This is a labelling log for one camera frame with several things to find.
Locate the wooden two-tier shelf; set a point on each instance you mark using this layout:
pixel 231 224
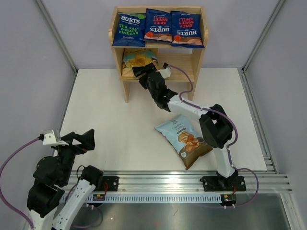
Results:
pixel 191 63

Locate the blue Burts sea salt bag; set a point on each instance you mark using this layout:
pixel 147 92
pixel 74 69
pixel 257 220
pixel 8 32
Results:
pixel 130 30

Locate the aluminium mounting rail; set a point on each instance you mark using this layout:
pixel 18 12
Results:
pixel 180 182

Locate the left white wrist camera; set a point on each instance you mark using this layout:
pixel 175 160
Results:
pixel 52 138

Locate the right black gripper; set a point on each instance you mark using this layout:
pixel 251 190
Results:
pixel 138 71

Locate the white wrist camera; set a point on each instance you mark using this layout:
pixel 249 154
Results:
pixel 52 138
pixel 165 72

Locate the light blue cassava chips bag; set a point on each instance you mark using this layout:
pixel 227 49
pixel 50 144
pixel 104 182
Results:
pixel 188 143

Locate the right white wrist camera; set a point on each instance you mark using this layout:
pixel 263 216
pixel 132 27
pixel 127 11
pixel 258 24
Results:
pixel 165 72

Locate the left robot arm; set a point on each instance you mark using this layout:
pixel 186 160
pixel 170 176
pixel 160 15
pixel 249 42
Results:
pixel 53 173

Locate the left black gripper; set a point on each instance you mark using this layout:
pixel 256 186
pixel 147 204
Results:
pixel 87 140

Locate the blue Burts chilli bag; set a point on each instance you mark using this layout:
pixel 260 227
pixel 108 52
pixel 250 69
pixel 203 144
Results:
pixel 186 30
pixel 158 26

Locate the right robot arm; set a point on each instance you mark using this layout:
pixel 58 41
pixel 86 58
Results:
pixel 216 127

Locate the tan kettle cooked chips bag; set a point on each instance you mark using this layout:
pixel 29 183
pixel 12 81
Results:
pixel 137 57

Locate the white slotted cable duct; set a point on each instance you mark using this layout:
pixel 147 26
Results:
pixel 154 198

